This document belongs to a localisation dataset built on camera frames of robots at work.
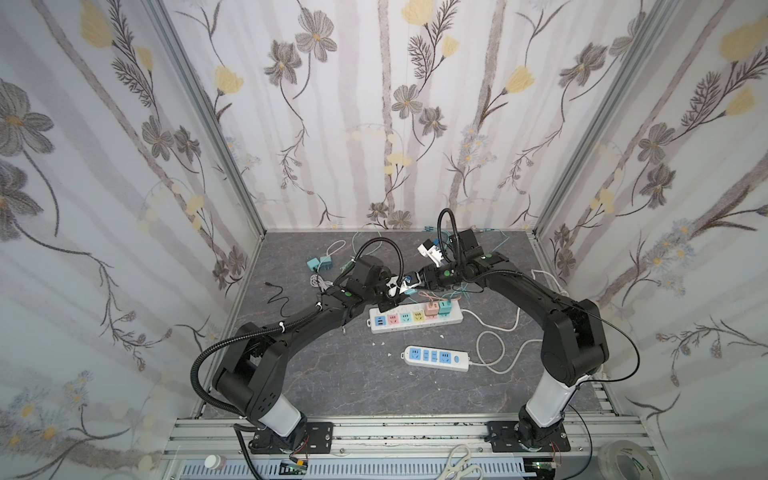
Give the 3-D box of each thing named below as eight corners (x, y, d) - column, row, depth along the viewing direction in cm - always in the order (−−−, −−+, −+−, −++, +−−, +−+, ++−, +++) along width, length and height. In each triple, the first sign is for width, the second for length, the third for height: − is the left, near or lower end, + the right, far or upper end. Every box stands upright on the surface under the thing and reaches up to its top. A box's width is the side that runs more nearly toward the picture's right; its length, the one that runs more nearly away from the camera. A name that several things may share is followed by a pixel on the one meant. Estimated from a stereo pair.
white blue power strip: (400, 365, 88) (400, 361, 86) (401, 347, 91) (402, 343, 89) (468, 372, 87) (471, 369, 84) (467, 354, 90) (469, 350, 88)
